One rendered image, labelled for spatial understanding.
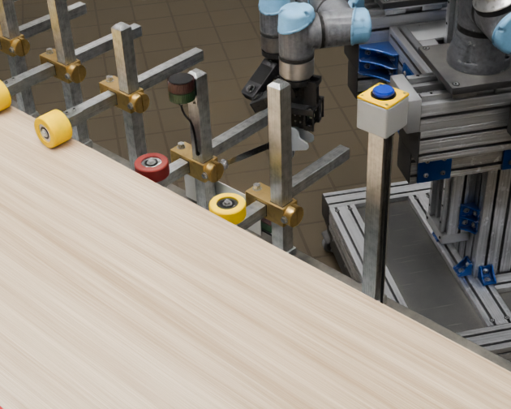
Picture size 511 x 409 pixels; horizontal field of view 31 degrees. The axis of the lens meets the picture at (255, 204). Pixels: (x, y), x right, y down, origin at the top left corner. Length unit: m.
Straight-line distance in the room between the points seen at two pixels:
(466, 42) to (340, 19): 0.39
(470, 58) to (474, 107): 0.12
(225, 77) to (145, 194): 2.42
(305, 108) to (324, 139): 1.92
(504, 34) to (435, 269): 1.08
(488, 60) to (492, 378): 0.85
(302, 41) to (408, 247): 1.23
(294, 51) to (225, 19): 3.09
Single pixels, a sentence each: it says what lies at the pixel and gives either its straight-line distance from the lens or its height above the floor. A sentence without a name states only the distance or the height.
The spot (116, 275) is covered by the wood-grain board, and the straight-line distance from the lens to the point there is 1.82.
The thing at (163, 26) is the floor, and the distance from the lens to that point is 4.97.
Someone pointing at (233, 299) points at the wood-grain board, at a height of 0.90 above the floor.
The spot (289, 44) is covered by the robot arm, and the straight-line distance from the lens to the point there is 1.91.
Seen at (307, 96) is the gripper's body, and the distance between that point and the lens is 1.97.
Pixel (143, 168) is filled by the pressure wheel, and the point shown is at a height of 0.91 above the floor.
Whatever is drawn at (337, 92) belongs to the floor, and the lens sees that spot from 4.25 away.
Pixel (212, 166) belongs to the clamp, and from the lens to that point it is 2.16.
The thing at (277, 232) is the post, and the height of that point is 0.78.
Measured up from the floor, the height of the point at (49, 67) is 0.96.
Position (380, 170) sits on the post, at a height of 1.07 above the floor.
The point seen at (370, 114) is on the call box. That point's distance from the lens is 1.71.
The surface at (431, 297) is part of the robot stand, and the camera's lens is 2.80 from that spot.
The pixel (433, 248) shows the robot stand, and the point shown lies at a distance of 2.98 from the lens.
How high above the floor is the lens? 2.05
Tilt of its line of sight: 36 degrees down
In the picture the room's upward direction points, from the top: 3 degrees counter-clockwise
